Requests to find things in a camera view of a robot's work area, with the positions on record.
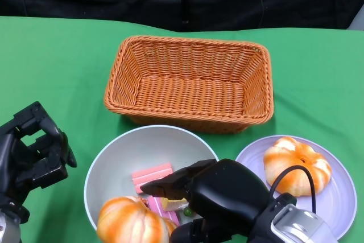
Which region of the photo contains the lavender plate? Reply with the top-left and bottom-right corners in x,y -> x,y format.
235,135 -> 357,241

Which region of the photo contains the green tablecloth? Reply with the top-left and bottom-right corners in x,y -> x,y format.
0,17 -> 364,243

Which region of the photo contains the magenta pink striped cake slice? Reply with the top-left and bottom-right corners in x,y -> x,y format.
147,196 -> 180,226

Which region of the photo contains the orange wicker basket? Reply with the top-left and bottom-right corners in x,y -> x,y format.
104,35 -> 274,134

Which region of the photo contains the pale grey bowl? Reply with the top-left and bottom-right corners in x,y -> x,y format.
84,125 -> 221,243

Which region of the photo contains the yellow cake slice with cream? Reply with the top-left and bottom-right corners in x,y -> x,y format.
160,196 -> 197,217

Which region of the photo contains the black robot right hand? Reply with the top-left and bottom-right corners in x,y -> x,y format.
140,158 -> 298,243

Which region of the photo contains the salmon pink striped cake slice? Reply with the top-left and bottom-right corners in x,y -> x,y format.
131,163 -> 173,195

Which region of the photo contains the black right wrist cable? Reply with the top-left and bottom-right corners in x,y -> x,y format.
268,165 -> 317,214

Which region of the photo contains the round orange striped bread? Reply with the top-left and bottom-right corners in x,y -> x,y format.
96,196 -> 177,243

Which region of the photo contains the orange bread with torn top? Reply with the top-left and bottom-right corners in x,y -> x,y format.
263,137 -> 333,197

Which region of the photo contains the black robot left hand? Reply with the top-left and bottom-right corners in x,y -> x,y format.
0,101 -> 77,205

